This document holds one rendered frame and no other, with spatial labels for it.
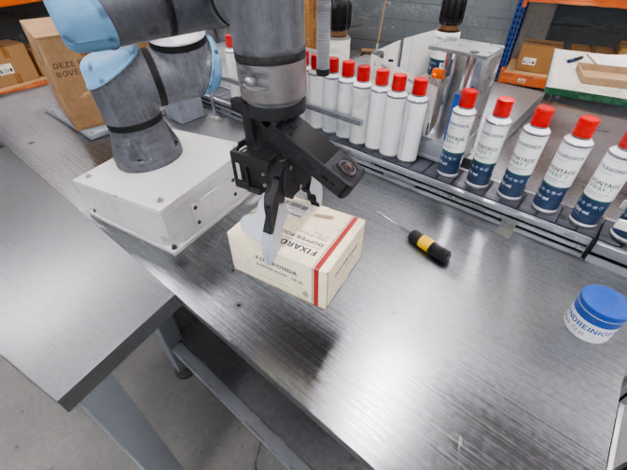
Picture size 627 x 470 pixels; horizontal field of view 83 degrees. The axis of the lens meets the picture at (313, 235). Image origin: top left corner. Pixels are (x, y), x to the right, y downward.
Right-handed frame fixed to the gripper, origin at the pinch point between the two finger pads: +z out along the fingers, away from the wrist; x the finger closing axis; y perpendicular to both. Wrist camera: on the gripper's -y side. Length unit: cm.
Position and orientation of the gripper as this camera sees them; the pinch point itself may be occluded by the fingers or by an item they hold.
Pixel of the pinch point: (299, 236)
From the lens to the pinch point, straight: 52.7
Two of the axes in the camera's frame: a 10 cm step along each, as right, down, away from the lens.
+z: 0.2, 7.6, 6.5
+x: -5.0, 5.7, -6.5
